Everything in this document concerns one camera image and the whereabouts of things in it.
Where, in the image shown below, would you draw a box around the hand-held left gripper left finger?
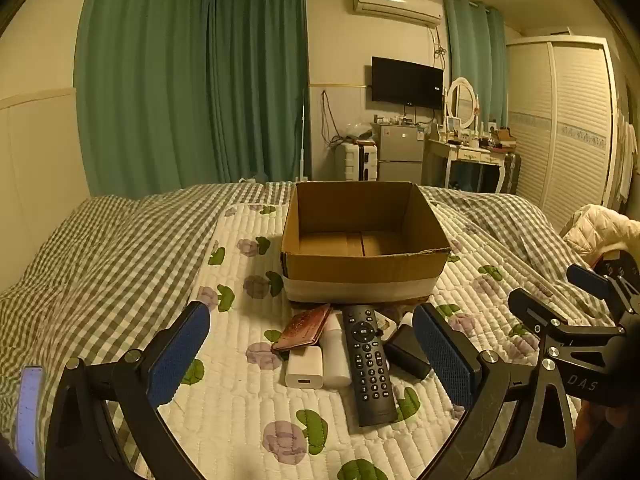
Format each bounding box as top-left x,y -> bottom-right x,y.
45,302 -> 211,480

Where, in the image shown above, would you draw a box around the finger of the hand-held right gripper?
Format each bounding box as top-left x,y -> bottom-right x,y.
507,288 -> 628,339
566,263 -> 640,314

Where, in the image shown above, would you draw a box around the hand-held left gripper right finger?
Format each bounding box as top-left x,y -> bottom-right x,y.
412,303 -> 584,480

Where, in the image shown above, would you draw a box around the black rectangular case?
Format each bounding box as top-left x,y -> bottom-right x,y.
385,327 -> 434,380

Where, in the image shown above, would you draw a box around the black remote control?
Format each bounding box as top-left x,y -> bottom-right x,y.
341,304 -> 399,428

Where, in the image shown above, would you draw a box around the white plastic bottle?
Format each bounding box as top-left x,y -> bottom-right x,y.
320,327 -> 353,388

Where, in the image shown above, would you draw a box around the white charger adapter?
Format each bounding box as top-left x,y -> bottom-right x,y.
285,345 -> 325,389

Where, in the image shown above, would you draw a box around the brown leather wallet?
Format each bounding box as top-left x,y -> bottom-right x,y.
271,304 -> 332,353

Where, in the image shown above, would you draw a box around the cardboard box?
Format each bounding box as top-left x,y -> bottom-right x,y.
280,180 -> 452,307

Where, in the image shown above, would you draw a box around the white puffer jacket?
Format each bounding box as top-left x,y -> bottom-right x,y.
559,203 -> 640,267

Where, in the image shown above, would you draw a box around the white floral quilt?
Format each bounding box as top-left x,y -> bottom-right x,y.
107,199 -> 593,480

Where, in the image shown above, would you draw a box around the hanging white towels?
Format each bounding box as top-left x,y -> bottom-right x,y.
612,109 -> 640,202

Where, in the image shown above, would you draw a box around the dark suitcase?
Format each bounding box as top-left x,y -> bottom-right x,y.
500,152 -> 522,196

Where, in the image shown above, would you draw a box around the white louvred wardrobe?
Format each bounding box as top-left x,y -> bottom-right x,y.
504,34 -> 620,232

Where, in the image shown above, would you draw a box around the white vanity table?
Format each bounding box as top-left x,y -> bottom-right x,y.
421,136 -> 512,194

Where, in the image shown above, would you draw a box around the silver small fridge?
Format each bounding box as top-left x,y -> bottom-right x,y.
377,124 -> 426,182

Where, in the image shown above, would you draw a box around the white suitcase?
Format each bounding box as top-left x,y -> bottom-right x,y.
342,141 -> 380,182

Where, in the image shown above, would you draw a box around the oval vanity mirror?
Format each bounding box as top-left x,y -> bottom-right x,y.
445,77 -> 478,130

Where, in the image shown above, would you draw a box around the clear plastic bag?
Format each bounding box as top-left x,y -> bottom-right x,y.
342,122 -> 377,143

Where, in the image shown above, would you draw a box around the narrow teal curtain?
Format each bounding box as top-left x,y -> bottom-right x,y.
443,0 -> 509,132

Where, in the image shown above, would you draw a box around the wide green curtain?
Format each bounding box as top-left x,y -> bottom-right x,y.
73,0 -> 312,199

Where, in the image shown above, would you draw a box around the white air conditioner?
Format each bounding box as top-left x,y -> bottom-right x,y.
348,0 -> 445,27

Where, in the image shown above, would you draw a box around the white mop handle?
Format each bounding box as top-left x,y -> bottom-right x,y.
298,87 -> 309,182

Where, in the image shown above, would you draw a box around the hanging wall cables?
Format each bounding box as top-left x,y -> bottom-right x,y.
319,89 -> 343,147

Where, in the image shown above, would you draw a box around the black wall television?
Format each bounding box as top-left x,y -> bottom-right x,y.
370,56 -> 445,110

